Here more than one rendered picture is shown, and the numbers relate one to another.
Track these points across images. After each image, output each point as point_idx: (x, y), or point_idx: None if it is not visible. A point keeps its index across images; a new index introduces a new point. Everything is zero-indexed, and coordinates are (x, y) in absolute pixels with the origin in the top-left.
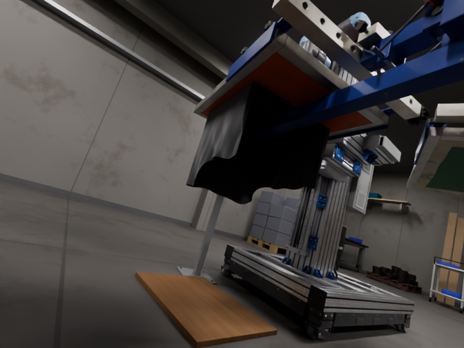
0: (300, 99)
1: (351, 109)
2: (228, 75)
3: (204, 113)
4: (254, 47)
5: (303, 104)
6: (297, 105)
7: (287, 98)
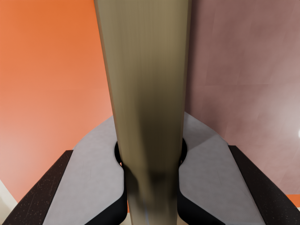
0: (7, 60)
1: None
2: None
3: None
4: None
5: (35, 93)
6: (63, 86)
7: (32, 12)
